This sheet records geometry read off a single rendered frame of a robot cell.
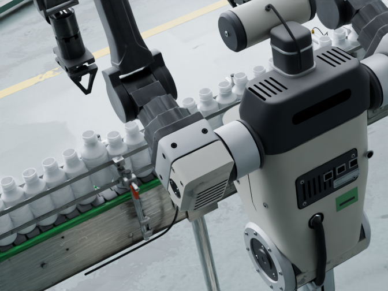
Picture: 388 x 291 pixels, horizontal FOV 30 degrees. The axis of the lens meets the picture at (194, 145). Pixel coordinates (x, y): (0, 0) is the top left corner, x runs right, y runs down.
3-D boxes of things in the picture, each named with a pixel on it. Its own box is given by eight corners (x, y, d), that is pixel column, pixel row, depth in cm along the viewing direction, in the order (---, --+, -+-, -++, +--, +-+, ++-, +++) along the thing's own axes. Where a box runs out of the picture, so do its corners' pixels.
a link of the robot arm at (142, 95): (143, 114, 118) (171, 101, 120) (114, 67, 122) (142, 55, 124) (142, 140, 127) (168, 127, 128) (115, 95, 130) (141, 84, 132)
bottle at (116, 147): (124, 191, 198) (112, 143, 188) (109, 184, 201) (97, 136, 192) (140, 180, 201) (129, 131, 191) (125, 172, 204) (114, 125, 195)
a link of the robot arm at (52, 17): (52, 18, 153) (77, 8, 154) (41, 5, 157) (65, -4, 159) (60, 45, 157) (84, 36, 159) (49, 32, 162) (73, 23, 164)
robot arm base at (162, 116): (206, 116, 115) (198, 150, 126) (181, 78, 118) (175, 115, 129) (157, 139, 113) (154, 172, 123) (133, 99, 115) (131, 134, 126)
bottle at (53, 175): (81, 205, 196) (64, 159, 186) (64, 219, 193) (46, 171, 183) (68, 198, 200) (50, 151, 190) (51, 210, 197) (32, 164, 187)
